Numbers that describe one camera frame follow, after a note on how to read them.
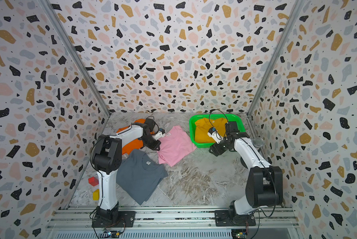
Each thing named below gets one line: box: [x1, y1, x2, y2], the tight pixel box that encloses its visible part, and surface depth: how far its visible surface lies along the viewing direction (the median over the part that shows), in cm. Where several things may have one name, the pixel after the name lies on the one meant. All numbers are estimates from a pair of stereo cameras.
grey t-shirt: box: [116, 148, 169, 206], surface depth 88 cm
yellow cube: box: [92, 188, 100, 201], surface depth 81 cm
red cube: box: [87, 176, 100, 187], surface depth 86 cm
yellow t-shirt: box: [194, 118, 228, 144], surface depth 112 cm
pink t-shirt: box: [157, 125, 197, 168], surface depth 102 cm
